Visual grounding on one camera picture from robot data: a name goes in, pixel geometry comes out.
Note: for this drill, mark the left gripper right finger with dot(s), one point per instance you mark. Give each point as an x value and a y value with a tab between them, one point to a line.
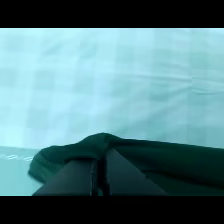
126	180

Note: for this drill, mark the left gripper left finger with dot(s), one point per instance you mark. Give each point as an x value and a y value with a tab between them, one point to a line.
73	180

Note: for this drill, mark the dark green garment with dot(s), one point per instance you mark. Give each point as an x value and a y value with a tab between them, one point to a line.
173	166

